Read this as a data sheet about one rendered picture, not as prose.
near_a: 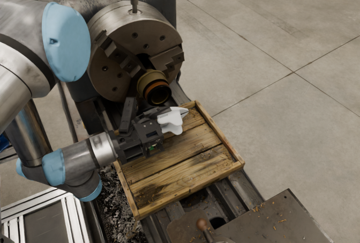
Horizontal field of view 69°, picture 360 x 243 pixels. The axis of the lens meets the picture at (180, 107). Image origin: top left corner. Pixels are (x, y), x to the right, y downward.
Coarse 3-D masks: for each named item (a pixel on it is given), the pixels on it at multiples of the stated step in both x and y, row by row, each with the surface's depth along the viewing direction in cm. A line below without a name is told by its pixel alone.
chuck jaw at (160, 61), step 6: (174, 48) 83; (180, 48) 83; (156, 54) 82; (162, 54) 82; (168, 54) 82; (174, 54) 81; (180, 54) 82; (150, 60) 81; (156, 60) 81; (162, 60) 80; (168, 60) 80; (174, 60) 82; (180, 60) 84; (156, 66) 79; (162, 66) 79; (168, 66) 80; (174, 66) 81; (168, 72) 82
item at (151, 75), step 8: (152, 72) 74; (160, 72) 76; (144, 80) 73; (152, 80) 72; (160, 80) 74; (144, 88) 73; (152, 88) 71; (160, 88) 72; (168, 88) 73; (144, 96) 75; (152, 96) 77; (160, 96) 77; (168, 96) 75; (152, 104) 75; (160, 104) 76
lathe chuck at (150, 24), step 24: (96, 24) 75; (120, 24) 71; (144, 24) 73; (168, 24) 77; (96, 48) 72; (144, 48) 79; (168, 48) 83; (96, 72) 77; (120, 72) 81; (120, 96) 88
